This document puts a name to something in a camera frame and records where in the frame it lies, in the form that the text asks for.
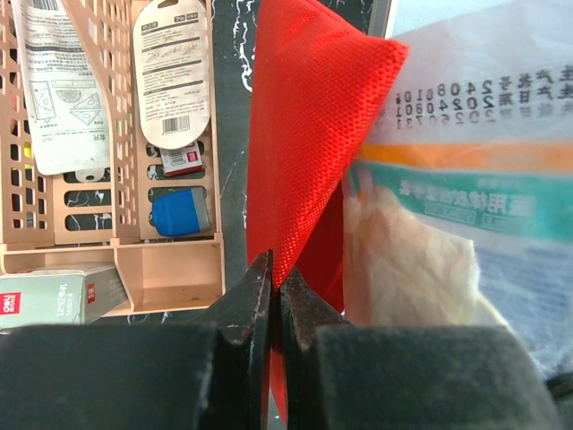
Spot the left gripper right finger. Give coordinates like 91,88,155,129
278,271,564,429

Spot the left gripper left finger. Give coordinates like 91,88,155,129
1,252,273,429

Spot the cotton swab packet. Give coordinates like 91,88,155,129
343,1,572,377

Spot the red first aid pouch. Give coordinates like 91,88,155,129
246,1,408,429

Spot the silver metal medicine case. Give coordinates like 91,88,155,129
368,0,399,39

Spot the grey stationery box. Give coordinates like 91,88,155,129
1,262,127,334

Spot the orange plastic file organizer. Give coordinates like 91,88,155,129
1,1,226,315

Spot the blue grey sharpener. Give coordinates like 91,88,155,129
151,187,211,237

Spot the small red white box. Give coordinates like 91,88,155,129
159,141,204,177

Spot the white ruler set package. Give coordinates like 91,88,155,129
11,1,110,176

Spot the white oval card package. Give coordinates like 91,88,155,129
133,1,210,150

